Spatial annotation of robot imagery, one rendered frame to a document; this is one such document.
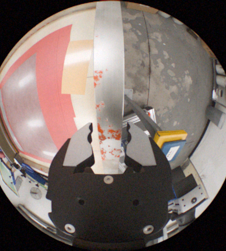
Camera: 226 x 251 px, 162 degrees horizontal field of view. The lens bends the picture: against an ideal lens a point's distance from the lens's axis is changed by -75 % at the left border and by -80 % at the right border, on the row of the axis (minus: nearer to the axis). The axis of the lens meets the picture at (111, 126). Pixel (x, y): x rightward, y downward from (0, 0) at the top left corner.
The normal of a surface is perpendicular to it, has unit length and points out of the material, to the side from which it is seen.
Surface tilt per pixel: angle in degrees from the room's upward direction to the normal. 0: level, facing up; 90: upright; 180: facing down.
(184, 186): 90
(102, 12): 0
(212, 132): 90
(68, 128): 0
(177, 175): 90
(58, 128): 0
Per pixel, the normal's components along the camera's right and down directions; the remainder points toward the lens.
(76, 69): 0.01, 0.51
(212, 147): -1.00, 0.01
